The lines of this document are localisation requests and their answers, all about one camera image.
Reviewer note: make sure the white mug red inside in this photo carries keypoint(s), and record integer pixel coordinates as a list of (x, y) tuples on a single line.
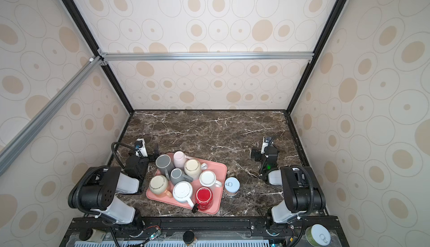
[(208, 179)]

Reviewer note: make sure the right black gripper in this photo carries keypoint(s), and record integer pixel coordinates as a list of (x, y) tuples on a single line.
[(261, 154)]

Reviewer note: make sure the white plug adapter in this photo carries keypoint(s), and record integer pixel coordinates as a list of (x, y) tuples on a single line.
[(92, 235)]

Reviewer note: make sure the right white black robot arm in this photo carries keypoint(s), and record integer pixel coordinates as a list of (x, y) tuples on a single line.
[(302, 192)]

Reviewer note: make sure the tall dark grey mug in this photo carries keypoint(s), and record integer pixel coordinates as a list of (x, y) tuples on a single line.
[(165, 165)]

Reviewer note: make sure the black round knob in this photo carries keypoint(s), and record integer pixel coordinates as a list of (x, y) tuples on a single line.
[(189, 238)]

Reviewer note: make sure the horizontal aluminium rail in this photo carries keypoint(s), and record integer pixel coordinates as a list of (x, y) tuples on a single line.
[(213, 56)]

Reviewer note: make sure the pale pink mug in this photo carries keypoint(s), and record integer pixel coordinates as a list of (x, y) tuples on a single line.
[(180, 159)]

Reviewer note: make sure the diagonal aluminium rail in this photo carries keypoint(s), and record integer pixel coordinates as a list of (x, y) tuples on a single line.
[(18, 144)]

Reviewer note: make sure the beige mug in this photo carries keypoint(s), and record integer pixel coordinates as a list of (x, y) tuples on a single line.
[(159, 186)]

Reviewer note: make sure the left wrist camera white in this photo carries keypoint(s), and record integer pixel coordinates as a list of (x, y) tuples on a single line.
[(140, 148)]

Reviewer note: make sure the white ribbed mug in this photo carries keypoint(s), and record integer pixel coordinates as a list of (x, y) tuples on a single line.
[(182, 193)]

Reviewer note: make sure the white lidded small can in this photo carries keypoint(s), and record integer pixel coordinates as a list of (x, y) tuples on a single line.
[(231, 186)]

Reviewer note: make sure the black base frame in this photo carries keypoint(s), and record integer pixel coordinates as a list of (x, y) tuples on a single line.
[(209, 231)]

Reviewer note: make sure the cream speckled mug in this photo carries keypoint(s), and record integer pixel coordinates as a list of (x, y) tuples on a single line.
[(193, 168)]

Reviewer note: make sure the pink plastic tray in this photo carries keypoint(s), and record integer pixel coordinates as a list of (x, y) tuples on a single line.
[(218, 168)]

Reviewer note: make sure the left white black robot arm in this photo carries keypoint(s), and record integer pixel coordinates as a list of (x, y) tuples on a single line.
[(95, 193)]

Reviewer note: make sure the small grey mug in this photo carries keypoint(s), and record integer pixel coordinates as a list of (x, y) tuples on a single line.
[(178, 175)]

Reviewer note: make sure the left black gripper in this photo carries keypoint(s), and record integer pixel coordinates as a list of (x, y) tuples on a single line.
[(149, 152)]

